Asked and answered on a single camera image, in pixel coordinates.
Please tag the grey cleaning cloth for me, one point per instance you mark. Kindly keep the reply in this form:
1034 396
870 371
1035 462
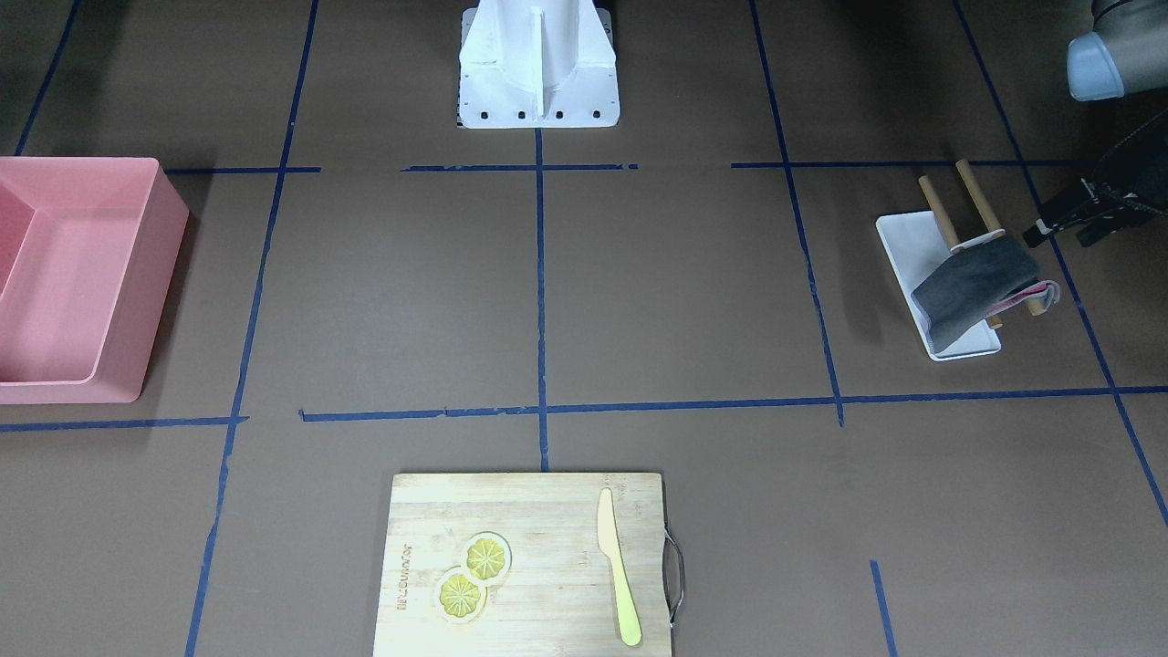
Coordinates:
977 283

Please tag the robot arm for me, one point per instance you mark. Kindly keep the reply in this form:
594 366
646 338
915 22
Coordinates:
1125 52

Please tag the yellow plastic knife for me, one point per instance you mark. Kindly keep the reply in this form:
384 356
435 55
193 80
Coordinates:
628 621

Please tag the rear lemon slice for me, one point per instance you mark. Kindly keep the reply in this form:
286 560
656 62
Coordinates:
486 558

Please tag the lemon slice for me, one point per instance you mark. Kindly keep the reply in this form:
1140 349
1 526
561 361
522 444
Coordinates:
486 558
457 598

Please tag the bamboo cutting board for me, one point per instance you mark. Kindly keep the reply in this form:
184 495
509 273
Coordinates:
557 599

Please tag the front lemon slice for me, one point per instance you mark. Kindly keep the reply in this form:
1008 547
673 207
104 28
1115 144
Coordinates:
457 598

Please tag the inner wooden rack rod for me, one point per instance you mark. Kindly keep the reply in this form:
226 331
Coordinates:
944 220

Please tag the wooden rack rod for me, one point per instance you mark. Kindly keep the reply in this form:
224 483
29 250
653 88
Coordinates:
944 220
989 218

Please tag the outer wooden rack rod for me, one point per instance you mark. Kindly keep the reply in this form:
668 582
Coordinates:
989 218

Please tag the pink plastic bin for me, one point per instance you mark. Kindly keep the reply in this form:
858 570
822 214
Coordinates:
89 246

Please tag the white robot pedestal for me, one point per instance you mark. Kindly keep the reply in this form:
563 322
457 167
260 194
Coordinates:
537 65

